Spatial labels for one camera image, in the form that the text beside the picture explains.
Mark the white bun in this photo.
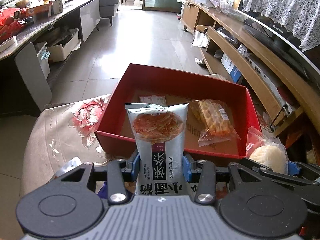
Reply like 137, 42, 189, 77
246, 126, 289, 174

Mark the grey spicy noodle snack bag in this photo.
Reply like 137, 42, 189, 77
125, 103, 188, 196

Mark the yellow waffle snack bag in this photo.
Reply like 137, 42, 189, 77
189, 99, 240, 147

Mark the white red striped snack packet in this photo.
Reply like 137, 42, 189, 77
139, 95, 167, 107

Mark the white Kaprons wafer pack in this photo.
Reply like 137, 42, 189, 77
186, 182, 198, 199

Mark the purple snack bag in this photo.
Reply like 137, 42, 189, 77
98, 182, 108, 199

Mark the silver chicken gizzard snack bag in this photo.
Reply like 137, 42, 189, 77
52, 157, 82, 179

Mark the red cardboard box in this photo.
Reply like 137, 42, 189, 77
95, 64, 260, 169

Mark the floral beige tablecloth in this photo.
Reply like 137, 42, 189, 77
22, 94, 137, 195

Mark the black television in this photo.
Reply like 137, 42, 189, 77
237, 10, 319, 83

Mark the wooden TV console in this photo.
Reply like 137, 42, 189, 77
181, 1, 319, 133

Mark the white paper bag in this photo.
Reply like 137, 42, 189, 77
192, 31, 209, 48

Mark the cardboard box under table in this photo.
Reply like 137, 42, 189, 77
48, 28, 81, 62

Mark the white lace cover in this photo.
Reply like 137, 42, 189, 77
242, 0, 319, 51

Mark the grey sofa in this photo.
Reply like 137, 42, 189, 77
99, 0, 120, 25

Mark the red plastic bag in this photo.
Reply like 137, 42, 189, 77
0, 8, 27, 43

